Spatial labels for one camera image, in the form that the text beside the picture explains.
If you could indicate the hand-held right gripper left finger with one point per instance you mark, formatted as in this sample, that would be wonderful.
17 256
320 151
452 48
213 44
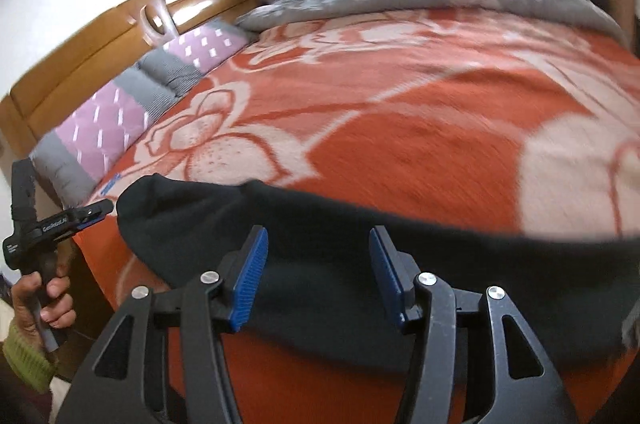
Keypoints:
249 284

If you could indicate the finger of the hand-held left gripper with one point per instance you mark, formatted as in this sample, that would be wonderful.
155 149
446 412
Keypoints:
95 209

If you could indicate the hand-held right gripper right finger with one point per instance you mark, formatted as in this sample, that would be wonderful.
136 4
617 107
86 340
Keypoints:
387 276

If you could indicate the black pants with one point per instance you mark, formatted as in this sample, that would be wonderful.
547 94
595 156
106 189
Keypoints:
325 224

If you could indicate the person's left forearm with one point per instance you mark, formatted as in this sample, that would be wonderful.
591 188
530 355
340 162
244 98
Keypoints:
25 354

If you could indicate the person's left hand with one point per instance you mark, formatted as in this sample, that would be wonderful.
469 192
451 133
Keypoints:
57 311

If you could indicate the pink grey quilted pillow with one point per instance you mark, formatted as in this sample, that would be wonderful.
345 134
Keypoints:
95 123
205 43

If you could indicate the orange floral blanket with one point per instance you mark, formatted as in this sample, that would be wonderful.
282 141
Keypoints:
425 128

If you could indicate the wooden headboard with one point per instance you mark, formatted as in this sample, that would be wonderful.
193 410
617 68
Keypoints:
85 43

